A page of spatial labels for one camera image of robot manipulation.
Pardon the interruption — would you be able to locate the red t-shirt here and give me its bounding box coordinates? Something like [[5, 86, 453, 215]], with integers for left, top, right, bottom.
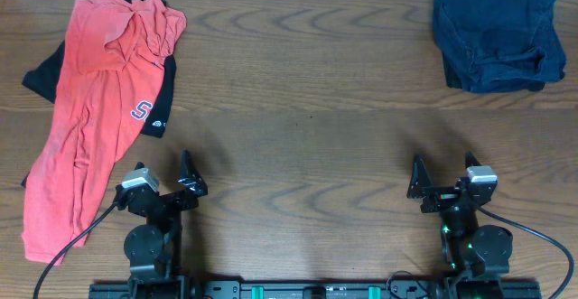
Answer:
[[22, 0, 187, 264]]

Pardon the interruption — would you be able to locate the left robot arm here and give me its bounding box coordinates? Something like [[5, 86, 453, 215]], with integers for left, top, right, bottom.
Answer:
[[114, 150, 208, 299]]

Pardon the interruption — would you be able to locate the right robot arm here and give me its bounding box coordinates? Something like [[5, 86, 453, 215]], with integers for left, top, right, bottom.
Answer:
[[407, 152, 513, 298]]

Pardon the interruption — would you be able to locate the folded dark blue garment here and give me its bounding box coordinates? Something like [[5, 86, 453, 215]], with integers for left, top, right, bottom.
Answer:
[[433, 0, 566, 94]]

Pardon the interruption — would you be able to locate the black t-shirt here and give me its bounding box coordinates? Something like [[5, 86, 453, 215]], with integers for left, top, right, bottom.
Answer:
[[21, 0, 178, 188]]

